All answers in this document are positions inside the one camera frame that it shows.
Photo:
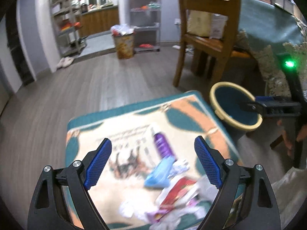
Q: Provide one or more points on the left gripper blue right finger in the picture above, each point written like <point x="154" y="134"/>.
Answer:
<point x="210" y="166"/>

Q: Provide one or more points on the light blue wrapper on cushion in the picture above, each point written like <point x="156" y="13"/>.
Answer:
<point x="158" y="178"/>

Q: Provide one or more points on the teal bin with yellow rim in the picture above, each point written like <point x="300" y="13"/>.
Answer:
<point x="226" y="98"/>

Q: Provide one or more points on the wooden dining chair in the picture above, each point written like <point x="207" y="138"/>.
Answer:
<point x="221" y="50"/>

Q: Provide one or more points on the yellow patterned trash bin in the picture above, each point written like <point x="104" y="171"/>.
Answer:
<point x="123" y="37"/>

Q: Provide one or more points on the person's right hand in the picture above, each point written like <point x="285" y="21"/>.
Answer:
<point x="289" y="142"/>

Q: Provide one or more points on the grey metal shelf rack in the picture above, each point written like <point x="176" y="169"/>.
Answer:
<point x="66" y="21"/>

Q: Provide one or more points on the paper bag on chair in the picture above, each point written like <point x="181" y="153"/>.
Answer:
<point x="206" y="24"/>

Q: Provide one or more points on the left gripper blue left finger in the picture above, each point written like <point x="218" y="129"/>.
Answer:
<point x="94" y="163"/>

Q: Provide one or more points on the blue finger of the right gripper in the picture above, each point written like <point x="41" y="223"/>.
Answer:
<point x="264" y="98"/>

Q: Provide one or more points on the red white wrapper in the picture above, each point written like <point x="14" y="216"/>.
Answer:
<point x="181" y="190"/>

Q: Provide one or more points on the white slippers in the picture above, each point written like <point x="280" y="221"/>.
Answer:
<point x="65" y="62"/>

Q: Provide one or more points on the teal orange patterned cushion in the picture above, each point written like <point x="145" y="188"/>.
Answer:
<point x="120" y="195"/>

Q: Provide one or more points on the teal lace-edged tablecloth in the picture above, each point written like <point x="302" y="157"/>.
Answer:
<point x="267" y="31"/>

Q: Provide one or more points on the wooden kitchen cabinet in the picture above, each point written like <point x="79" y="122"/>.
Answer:
<point x="97" y="21"/>

